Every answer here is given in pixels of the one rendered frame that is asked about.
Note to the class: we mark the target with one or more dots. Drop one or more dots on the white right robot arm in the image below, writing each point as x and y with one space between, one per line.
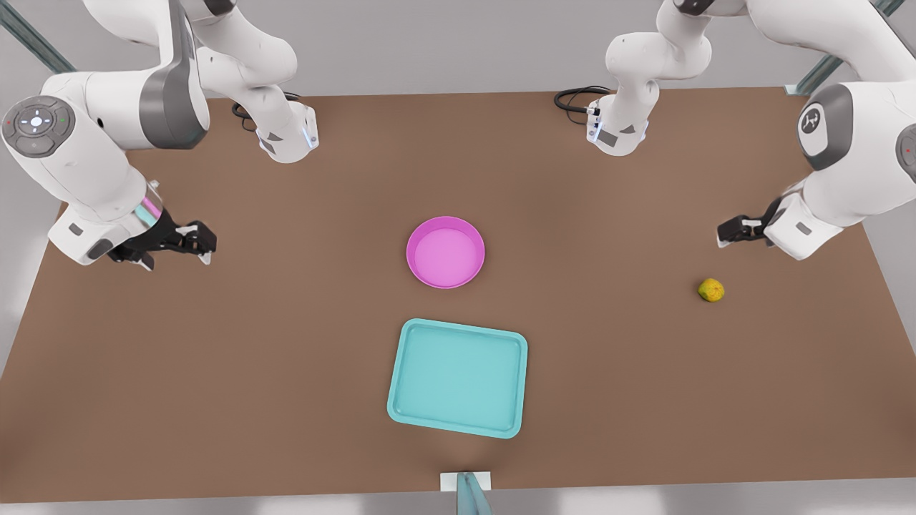
93 154

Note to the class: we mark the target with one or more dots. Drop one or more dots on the pink round plate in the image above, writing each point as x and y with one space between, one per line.
445 252

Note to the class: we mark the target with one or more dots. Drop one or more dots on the small orange fruit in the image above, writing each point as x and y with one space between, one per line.
711 290

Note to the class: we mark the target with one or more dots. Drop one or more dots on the teal rectangular tray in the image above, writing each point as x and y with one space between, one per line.
458 378

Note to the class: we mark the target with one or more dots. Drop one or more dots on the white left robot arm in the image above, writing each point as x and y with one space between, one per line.
844 136

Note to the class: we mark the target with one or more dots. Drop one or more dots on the silver frame post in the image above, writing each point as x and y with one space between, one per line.
834 63
469 490
36 43

